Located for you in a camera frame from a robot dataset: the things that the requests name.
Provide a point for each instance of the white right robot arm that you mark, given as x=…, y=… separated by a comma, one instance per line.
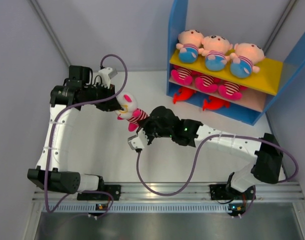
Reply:
x=264, y=155

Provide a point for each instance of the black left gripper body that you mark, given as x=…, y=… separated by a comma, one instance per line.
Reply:
x=99, y=93

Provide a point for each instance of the blue toy shelf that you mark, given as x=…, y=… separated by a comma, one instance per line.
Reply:
x=263, y=88

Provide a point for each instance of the striped pink plush on shelf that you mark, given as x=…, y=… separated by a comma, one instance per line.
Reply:
x=182, y=75

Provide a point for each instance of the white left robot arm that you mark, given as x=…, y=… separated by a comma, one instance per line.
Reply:
x=51, y=172

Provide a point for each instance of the white pink plush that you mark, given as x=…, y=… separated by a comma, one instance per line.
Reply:
x=231, y=91
x=130, y=111
x=207, y=83

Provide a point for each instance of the pink doll plush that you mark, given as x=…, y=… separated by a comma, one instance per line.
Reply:
x=214, y=49
x=244, y=59
x=189, y=45

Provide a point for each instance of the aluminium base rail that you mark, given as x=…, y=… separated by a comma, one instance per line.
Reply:
x=195, y=192

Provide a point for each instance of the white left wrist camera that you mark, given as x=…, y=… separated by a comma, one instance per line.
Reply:
x=106, y=75

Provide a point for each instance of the red shark plush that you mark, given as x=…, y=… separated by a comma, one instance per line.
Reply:
x=214, y=103
x=183, y=94

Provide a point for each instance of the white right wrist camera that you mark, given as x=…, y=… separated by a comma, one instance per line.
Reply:
x=138, y=141

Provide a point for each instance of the red shark plush on shelf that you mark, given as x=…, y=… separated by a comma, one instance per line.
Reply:
x=183, y=94

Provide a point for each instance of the white slotted cable duct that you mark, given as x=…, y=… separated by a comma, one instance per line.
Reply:
x=147, y=208

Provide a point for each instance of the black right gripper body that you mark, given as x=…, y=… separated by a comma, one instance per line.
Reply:
x=152, y=130

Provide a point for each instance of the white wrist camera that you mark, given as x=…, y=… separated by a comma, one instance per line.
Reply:
x=106, y=75
x=138, y=141

